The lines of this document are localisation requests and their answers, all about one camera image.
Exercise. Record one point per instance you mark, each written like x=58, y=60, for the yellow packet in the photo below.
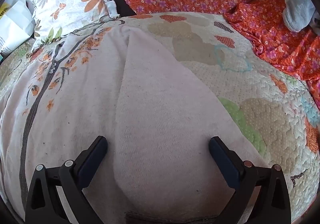
x=3, y=11

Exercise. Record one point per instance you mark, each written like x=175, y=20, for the pale pink tree-print sweater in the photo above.
x=150, y=113

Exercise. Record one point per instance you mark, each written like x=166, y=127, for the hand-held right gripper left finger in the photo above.
x=92, y=161

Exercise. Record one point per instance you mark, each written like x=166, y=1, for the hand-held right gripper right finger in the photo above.
x=225, y=161

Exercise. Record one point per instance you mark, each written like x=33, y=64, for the heart-print quilt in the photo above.
x=262, y=113

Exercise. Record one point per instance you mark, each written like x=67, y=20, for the grey white fluffy cloth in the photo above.
x=297, y=6

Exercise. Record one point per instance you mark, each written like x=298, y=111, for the white floral pillow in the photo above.
x=70, y=1

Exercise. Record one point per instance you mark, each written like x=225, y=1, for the grey white striped cloth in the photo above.
x=15, y=26

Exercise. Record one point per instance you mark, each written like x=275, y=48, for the orange floral sheet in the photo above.
x=280, y=43

